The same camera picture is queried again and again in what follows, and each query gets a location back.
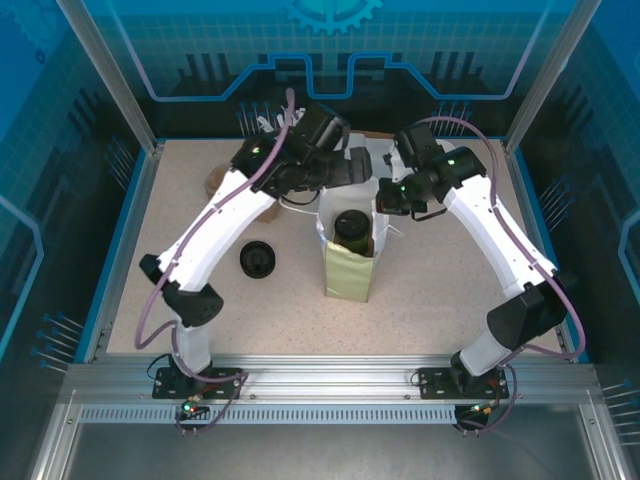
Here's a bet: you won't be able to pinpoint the black plastic cup lid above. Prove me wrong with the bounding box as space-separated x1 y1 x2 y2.
333 209 372 240

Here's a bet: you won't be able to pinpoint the green paper coffee cup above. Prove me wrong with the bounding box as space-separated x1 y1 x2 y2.
332 209 374 255

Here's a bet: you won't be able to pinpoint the green printed paper bag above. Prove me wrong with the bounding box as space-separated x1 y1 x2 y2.
278 182 405 305

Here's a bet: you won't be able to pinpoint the white paper napkins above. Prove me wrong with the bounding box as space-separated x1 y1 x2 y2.
349 133 396 151

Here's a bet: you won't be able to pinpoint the brown cardboard napkin box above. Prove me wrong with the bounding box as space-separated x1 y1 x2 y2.
349 128 400 151

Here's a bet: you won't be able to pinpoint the brown pulp carrier stack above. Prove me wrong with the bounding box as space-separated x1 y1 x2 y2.
203 166 279 225

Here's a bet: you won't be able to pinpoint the black cup lid stack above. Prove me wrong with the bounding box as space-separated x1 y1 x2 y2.
238 239 277 279

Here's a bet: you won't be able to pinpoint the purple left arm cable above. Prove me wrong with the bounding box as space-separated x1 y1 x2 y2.
133 87 297 437

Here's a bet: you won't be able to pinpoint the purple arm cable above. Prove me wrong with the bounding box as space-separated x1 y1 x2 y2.
417 115 589 437
133 87 297 437

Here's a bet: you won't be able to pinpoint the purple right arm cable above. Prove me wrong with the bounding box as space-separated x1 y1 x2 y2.
417 115 589 437

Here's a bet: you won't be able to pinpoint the aluminium right corner post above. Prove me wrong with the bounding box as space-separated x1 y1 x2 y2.
501 0 605 157

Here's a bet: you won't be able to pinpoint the aluminium corner post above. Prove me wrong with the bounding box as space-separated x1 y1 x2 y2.
54 0 166 159
501 0 605 157

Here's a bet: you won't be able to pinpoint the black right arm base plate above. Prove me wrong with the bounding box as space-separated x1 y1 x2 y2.
417 366 516 401

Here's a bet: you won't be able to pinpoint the aluminium frame rail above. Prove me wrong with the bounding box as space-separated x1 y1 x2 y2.
64 354 596 406

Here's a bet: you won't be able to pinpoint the aluminium left corner post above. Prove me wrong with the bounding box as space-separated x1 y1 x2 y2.
54 0 166 159

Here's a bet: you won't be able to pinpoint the slotted aluminium cable duct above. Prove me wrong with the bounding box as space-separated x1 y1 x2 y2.
77 403 461 426

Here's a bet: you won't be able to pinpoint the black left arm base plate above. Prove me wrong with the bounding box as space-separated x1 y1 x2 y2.
152 366 245 400

